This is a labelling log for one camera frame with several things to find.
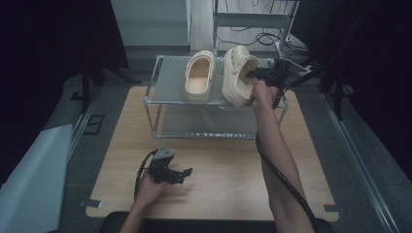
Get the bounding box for black chair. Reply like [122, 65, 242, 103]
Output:
[98, 211, 335, 233]

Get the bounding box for person's left hand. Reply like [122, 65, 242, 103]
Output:
[134, 171, 169, 208]

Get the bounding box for black floor frame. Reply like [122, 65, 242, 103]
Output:
[83, 114, 106, 136]

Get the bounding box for light grey sheet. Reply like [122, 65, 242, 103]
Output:
[0, 123, 75, 233]

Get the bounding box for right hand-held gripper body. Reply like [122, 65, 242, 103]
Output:
[258, 58, 290, 89]

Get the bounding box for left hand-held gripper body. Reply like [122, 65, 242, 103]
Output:
[148, 146, 178, 184]

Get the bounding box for person's right hand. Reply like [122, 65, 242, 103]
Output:
[250, 79, 280, 110]

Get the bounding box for white metal desk frame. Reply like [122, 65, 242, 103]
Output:
[211, 0, 300, 71]

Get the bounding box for black floor cables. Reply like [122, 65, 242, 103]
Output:
[216, 25, 309, 56]

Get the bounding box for cream clog shoe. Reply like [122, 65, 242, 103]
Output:
[183, 50, 217, 106]
[222, 45, 262, 108]

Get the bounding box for black metal stand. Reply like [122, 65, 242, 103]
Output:
[285, 52, 355, 121]
[80, 60, 142, 115]

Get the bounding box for aluminium floor rail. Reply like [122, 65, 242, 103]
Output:
[320, 91, 401, 233]
[66, 86, 102, 160]

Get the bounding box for grey metal shoe rack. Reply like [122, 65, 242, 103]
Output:
[143, 54, 289, 141]

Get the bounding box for dark curtain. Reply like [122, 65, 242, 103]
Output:
[291, 0, 412, 183]
[0, 0, 130, 187]

